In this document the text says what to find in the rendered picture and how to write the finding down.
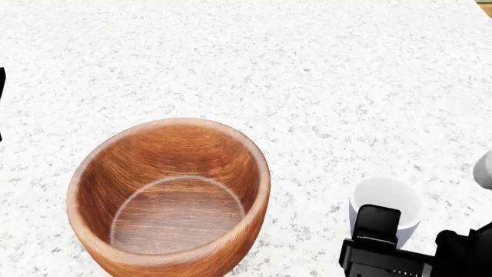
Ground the brown wooden bowl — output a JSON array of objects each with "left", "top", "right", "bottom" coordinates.
[{"left": 66, "top": 117, "right": 271, "bottom": 277}]

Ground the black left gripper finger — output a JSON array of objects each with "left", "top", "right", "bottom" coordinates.
[{"left": 0, "top": 66, "right": 7, "bottom": 143}]

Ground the white cup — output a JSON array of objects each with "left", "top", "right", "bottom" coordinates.
[{"left": 348, "top": 175, "right": 423, "bottom": 249}]

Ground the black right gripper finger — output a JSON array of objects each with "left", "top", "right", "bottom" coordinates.
[
  {"left": 352, "top": 203, "right": 403, "bottom": 245},
  {"left": 434, "top": 221, "right": 492, "bottom": 277}
]

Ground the grey rounded object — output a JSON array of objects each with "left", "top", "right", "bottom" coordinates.
[{"left": 472, "top": 149, "right": 492, "bottom": 191}]

